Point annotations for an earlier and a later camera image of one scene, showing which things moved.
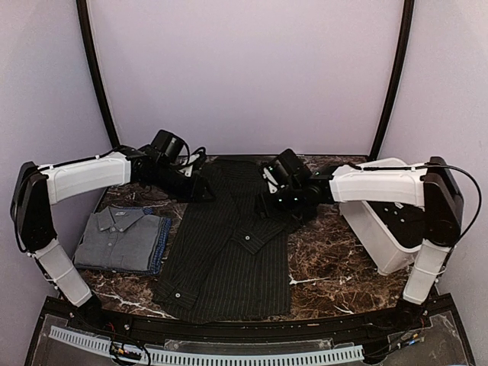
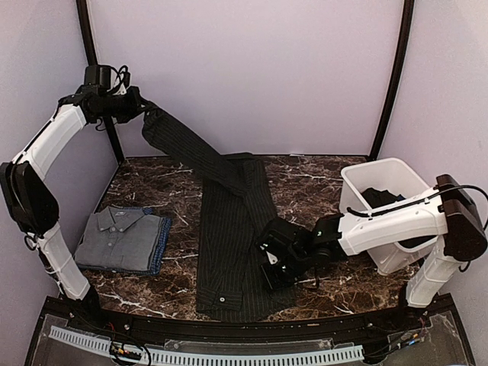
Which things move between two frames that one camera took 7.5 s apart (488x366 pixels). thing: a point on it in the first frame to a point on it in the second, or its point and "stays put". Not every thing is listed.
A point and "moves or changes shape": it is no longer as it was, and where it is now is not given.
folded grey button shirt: x=117 y=238 stays put
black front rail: x=331 y=329 stays put
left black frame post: x=94 y=69 stays put
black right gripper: x=269 y=209 to x=274 y=284
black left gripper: x=194 y=193 to x=136 y=107
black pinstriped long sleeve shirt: x=228 y=262 moves or changes shape
